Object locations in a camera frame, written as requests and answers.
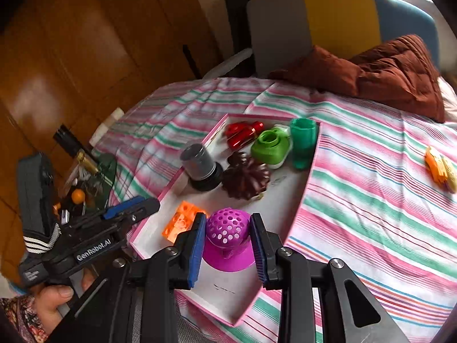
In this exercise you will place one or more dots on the person's left hand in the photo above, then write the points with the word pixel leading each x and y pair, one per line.
pixel 47 300

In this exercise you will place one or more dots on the dark glass bottle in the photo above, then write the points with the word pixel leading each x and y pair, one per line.
pixel 72 146

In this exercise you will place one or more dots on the striped pink green bedspread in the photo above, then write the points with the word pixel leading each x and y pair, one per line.
pixel 370 199

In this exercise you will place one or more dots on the pale pink pillow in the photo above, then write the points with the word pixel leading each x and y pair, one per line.
pixel 449 100

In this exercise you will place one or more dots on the wooden wardrobe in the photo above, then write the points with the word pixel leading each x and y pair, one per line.
pixel 72 63

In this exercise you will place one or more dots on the red plastic part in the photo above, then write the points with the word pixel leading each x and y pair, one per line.
pixel 242 133

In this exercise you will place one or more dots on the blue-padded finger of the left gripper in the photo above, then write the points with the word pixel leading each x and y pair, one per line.
pixel 111 212

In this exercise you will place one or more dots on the yellow lattice egg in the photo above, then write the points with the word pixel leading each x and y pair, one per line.
pixel 451 179

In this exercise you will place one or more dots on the dark brown fluted part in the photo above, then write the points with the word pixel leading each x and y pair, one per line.
pixel 245 178

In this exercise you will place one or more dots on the orange perforated cube block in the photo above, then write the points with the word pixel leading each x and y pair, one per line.
pixel 181 221

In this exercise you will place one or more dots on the grey yellow blue headboard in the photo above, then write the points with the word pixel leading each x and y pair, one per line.
pixel 284 30

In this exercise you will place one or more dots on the purple perforated ball stand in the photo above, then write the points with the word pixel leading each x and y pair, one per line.
pixel 227 245

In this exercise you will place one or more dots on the dark green plastic tube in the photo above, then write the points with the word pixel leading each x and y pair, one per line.
pixel 304 135

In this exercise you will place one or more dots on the yellow-orange plastic clip figure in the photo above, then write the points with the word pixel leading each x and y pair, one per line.
pixel 435 163

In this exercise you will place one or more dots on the light green round part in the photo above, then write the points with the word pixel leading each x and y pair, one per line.
pixel 272 146

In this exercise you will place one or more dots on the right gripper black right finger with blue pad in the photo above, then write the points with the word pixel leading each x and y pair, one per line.
pixel 349 312

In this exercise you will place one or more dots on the rust brown quilt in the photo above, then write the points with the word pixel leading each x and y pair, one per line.
pixel 399 73

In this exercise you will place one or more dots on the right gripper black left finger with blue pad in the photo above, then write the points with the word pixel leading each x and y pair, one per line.
pixel 136 302

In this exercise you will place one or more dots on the grey cylinder with black cap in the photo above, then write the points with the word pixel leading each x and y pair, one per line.
pixel 203 172

